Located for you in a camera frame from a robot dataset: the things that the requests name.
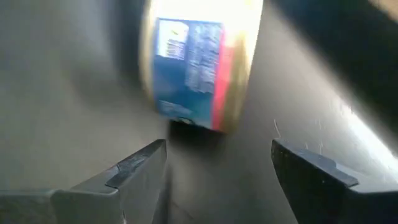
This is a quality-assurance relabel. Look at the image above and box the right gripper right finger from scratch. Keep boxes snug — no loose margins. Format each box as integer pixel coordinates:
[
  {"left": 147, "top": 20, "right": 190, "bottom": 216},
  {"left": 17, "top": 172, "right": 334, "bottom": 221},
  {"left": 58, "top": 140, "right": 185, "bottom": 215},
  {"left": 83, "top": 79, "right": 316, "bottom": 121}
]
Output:
[{"left": 271, "top": 138, "right": 398, "bottom": 224}]

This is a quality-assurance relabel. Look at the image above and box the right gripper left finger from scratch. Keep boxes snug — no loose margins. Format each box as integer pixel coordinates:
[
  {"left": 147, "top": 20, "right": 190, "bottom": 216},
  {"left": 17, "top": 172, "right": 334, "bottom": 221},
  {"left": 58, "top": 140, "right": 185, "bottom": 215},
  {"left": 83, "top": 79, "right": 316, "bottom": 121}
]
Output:
[{"left": 0, "top": 139, "right": 169, "bottom": 224}]

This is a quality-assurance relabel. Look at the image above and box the blue tuna can pale lid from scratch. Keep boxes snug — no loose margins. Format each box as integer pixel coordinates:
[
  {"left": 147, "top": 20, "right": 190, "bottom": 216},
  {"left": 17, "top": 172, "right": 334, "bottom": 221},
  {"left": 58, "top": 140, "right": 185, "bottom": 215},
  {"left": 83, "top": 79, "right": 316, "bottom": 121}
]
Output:
[{"left": 139, "top": 0, "right": 264, "bottom": 134}]

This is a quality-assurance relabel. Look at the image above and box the black table mat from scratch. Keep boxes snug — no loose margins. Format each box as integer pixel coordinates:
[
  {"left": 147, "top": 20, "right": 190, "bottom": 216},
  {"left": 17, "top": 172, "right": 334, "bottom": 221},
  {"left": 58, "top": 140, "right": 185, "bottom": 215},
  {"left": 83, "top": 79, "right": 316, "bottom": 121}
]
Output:
[{"left": 0, "top": 0, "right": 398, "bottom": 224}]

